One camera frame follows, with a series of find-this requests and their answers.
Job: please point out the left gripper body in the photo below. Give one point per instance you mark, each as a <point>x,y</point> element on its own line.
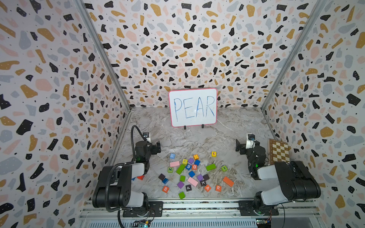
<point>151,151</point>

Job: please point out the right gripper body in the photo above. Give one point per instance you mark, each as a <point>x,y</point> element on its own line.
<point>249,154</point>

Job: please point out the orange R block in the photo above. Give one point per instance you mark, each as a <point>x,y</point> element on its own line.
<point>218,188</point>

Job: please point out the orange A block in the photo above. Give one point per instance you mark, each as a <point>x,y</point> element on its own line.
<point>207,188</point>

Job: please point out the dark P block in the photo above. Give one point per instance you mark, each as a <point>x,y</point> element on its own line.
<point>188,187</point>

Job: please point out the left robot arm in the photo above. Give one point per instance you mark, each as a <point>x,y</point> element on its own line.
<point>114,188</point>

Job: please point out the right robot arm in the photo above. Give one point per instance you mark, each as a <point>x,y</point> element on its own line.
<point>295,180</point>

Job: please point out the whiteboard with PEAR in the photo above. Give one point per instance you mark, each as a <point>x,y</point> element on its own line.
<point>193,107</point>

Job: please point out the wooden chessboard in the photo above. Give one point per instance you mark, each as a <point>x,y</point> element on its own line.
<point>278,151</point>

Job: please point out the dark block left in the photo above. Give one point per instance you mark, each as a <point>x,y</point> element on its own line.
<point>161,177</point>

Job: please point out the long pink block upper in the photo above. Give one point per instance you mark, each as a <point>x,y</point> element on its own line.
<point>174,164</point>

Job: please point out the long pink block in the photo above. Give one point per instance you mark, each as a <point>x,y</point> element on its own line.
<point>192,181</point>
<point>174,164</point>

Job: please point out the green N block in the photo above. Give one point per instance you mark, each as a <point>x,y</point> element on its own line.
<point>170,169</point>

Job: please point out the green I block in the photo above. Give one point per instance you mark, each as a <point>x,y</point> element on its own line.
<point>224,168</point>

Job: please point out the small blue block left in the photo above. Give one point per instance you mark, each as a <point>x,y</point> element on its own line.
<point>165,180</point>

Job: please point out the long orange block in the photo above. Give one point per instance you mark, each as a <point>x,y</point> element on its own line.
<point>228,181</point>

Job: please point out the long green block left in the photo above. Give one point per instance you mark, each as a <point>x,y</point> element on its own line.
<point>180,169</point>

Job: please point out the long green block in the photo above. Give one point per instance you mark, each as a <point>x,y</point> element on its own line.
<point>180,169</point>
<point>210,167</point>

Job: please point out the yellow-green X block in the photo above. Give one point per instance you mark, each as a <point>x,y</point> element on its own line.
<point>185,161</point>

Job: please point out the orange B block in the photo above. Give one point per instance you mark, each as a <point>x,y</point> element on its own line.
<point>165,189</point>

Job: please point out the blue 9 block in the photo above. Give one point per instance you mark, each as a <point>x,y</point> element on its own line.
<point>188,167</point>

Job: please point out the small green block middle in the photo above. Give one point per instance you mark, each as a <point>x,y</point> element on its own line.
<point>182,178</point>

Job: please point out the long green block right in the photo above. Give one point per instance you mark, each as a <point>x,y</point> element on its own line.
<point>210,167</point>

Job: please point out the purple block lower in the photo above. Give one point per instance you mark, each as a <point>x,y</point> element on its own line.
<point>180,184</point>

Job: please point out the blue block middle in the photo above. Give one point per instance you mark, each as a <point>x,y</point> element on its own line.
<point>192,173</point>

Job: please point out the plain dark block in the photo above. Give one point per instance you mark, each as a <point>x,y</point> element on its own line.
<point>206,177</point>

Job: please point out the blue block upper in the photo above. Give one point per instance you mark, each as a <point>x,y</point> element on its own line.
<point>197,162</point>

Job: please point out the dark K block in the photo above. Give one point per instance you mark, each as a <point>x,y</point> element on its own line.
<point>203,183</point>

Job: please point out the long pink block lower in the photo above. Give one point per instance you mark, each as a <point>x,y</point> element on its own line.
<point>192,181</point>

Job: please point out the purple block by K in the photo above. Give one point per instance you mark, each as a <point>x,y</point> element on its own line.
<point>200,177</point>

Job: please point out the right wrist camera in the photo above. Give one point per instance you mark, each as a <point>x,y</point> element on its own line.
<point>250,141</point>

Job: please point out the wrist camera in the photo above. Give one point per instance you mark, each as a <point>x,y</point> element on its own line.
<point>250,141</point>
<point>147,137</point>

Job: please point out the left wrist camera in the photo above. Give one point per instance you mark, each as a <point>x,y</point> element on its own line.
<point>147,137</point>

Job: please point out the green block near rail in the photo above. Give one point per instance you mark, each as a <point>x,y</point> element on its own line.
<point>181,195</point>

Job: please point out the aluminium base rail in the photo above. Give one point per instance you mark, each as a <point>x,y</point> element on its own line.
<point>232,213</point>

